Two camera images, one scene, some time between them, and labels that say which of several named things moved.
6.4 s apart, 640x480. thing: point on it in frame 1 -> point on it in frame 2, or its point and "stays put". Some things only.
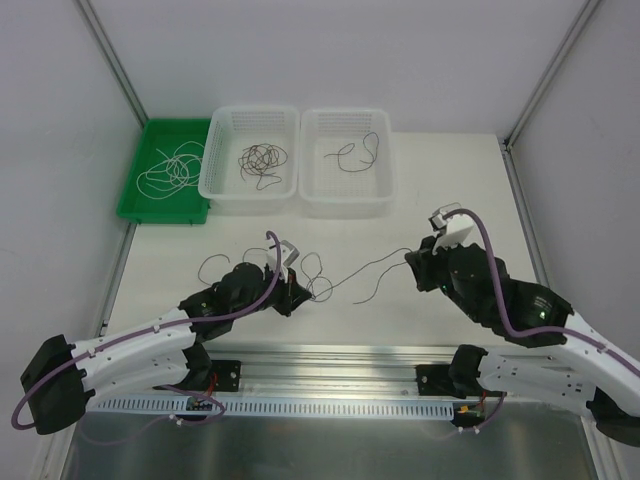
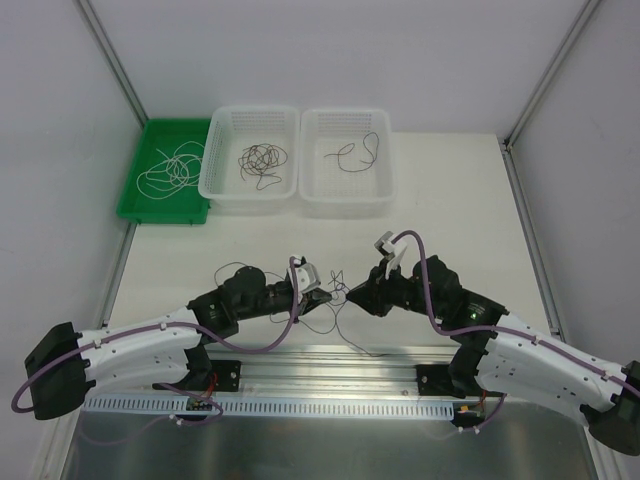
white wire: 180,170 stays put
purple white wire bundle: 255,248 -> 339,289
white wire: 169,176 stays put
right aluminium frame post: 584,14 stays put
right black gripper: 425,265 -> 375,290
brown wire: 262,158 stays put
